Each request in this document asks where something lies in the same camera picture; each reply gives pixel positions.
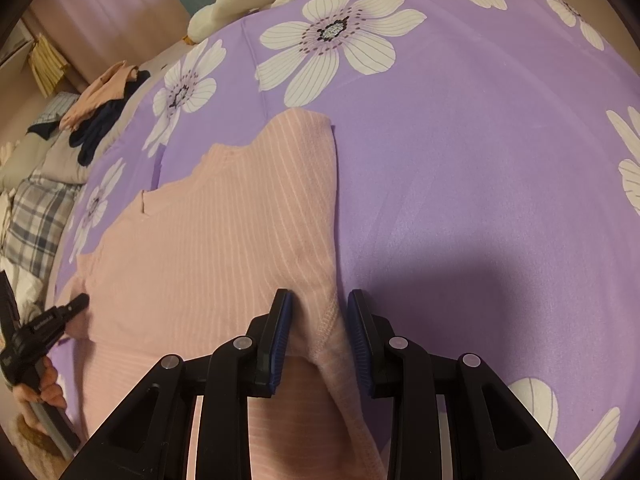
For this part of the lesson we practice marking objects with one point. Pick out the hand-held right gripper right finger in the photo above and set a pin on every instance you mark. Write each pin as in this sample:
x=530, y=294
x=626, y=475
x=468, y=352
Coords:
x=358, y=340

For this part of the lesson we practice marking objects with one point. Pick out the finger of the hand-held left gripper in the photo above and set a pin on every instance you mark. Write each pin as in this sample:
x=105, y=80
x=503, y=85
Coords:
x=72, y=307

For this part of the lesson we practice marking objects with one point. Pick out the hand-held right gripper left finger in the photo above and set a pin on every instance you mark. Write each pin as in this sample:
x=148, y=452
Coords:
x=281, y=340

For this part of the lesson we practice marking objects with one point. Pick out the pink striped shirt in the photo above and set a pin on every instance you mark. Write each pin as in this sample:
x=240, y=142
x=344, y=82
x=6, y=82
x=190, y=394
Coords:
x=225, y=240

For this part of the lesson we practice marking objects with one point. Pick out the person's left forearm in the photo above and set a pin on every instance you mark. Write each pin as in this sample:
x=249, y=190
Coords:
x=27, y=442

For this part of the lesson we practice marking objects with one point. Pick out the person's left hand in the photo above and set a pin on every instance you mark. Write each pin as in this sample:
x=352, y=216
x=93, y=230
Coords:
x=50, y=385

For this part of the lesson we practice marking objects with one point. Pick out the plaid pillow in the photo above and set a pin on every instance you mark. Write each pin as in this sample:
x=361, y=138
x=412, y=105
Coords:
x=35, y=220

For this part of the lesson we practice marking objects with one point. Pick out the beige pillow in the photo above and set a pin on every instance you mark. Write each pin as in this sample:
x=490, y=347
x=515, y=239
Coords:
x=52, y=160

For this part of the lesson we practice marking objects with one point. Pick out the navy garment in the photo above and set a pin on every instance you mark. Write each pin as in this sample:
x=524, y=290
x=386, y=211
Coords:
x=100, y=130

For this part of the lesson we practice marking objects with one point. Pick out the purple floral blanket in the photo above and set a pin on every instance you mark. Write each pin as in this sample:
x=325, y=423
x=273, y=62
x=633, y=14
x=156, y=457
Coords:
x=450, y=185

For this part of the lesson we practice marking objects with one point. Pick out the light blue striped cloth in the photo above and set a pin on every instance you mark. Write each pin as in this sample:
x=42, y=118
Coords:
x=57, y=106

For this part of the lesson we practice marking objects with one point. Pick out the peach garment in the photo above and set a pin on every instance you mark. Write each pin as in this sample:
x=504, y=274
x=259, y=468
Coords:
x=100, y=92

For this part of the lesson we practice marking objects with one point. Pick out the yellow hanging cloth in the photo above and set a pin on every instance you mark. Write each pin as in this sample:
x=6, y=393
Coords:
x=46, y=62

